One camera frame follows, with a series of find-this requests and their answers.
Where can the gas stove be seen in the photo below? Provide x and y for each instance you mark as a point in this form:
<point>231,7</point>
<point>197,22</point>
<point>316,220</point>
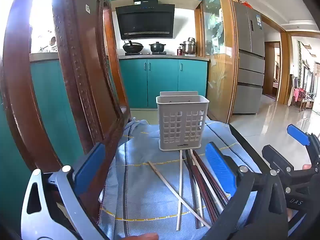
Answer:
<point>146,53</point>

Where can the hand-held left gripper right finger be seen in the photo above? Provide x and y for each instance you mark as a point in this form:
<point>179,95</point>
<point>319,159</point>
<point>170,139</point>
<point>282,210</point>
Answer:
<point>220,166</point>

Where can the carved wooden chair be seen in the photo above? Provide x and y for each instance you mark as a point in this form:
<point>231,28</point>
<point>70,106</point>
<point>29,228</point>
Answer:
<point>75,55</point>

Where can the chopsticks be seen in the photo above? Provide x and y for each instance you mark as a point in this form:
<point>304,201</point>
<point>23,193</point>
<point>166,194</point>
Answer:
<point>203,178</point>

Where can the light wooden chopstick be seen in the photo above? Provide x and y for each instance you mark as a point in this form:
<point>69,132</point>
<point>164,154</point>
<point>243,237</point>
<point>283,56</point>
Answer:
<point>180,180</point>
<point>165,181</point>

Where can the person's right hand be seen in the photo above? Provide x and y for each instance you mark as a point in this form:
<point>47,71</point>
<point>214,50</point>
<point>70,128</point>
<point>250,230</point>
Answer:
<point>307,166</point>

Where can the person's left hand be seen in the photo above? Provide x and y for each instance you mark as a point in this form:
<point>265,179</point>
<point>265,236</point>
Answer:
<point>142,236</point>

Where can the pink garment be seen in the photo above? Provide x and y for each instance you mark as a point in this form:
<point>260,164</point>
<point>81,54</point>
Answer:
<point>296,94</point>

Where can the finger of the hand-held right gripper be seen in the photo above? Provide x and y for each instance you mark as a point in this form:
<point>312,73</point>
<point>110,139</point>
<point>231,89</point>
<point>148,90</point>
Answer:
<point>276,156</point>
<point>297,135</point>

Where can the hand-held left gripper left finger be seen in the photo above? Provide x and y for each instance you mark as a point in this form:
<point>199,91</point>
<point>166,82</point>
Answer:
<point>90,166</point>

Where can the white tag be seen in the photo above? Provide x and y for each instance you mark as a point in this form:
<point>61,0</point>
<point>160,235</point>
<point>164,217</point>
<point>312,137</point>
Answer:
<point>88,8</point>

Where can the teal base cabinets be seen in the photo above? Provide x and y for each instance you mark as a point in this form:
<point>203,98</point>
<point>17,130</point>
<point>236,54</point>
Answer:
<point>162,80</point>

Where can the dark red-brown chopstick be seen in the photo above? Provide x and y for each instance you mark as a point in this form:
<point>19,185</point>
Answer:
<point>190,170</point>
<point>215,180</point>
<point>205,195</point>

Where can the wooden framed glass door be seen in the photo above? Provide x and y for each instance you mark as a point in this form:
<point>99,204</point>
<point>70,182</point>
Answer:
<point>217,55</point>

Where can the black range hood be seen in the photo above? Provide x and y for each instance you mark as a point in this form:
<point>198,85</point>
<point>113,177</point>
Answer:
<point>146,21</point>

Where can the steel stock pot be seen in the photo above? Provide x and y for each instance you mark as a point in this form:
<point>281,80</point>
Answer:
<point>188,46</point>

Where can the black chopstick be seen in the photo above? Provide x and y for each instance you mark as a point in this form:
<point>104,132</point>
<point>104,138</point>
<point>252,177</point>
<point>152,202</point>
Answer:
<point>193,192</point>

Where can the wooden door frame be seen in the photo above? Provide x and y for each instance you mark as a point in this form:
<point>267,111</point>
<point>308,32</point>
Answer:
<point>283,65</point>

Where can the white plastic utensil basket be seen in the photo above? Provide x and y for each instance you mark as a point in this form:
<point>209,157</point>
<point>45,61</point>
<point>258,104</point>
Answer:
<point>182,120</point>

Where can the black lidded pot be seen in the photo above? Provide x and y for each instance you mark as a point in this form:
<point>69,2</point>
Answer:
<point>157,47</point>

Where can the red canister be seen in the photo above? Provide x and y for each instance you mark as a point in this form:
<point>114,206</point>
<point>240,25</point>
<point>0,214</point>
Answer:
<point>179,51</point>

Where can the blue striped cloth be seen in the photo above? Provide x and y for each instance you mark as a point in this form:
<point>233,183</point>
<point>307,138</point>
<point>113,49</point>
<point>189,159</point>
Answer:
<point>140,192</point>

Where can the black wok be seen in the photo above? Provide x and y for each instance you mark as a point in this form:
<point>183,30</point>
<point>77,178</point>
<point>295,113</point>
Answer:
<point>133,47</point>

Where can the grey refrigerator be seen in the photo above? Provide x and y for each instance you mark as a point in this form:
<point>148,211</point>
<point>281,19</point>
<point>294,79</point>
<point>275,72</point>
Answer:
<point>250,67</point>

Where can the grey kitchen countertop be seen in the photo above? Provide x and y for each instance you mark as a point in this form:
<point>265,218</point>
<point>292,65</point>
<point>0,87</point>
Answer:
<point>162,57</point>

